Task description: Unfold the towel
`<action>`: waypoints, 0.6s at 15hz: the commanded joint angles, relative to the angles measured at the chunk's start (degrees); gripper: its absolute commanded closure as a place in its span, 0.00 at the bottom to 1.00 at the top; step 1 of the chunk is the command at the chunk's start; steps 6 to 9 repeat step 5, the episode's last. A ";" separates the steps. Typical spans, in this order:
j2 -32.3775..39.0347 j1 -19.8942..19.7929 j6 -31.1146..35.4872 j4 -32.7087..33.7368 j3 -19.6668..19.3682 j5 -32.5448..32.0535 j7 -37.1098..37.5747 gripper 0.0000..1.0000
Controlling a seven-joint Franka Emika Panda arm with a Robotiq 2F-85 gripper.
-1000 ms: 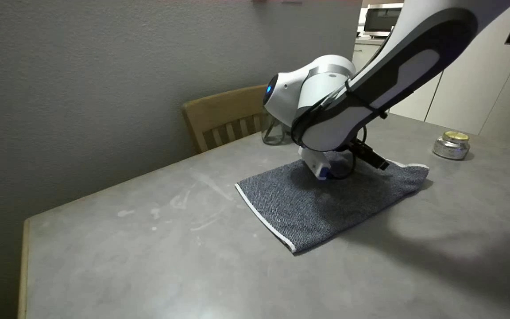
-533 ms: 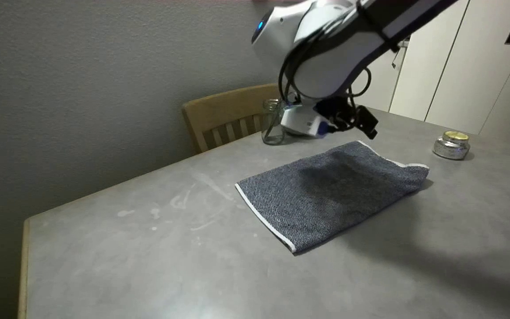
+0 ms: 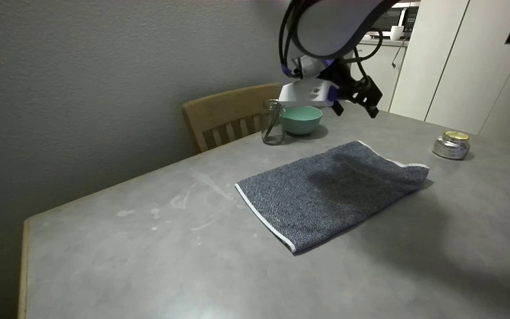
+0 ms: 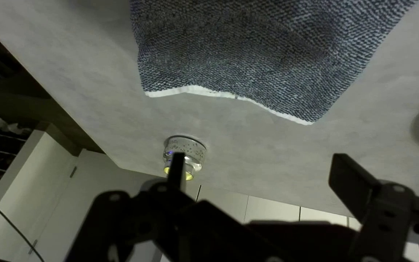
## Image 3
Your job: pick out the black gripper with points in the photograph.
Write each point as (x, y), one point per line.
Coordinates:
(352, 82)

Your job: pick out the dark blue striped towel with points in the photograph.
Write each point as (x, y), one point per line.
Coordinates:
(325, 196)

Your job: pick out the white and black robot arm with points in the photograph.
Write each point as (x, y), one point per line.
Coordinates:
(336, 24)

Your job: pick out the white base cabinet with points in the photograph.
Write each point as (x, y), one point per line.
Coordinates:
(386, 80)

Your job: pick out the green bowl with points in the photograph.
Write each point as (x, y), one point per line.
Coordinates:
(299, 123)

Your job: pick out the glass jar with utensils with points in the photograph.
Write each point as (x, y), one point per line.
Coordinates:
(272, 128)

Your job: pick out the white cup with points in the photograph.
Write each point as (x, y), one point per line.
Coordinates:
(396, 32)

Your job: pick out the microwave oven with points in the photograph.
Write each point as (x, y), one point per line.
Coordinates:
(407, 18)

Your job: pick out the white door with black recess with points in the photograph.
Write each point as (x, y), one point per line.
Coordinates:
(478, 77)

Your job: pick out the wooden chair with solid backrest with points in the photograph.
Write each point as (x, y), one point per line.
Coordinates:
(224, 109)

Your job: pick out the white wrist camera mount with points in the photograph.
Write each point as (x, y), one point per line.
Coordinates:
(304, 93)

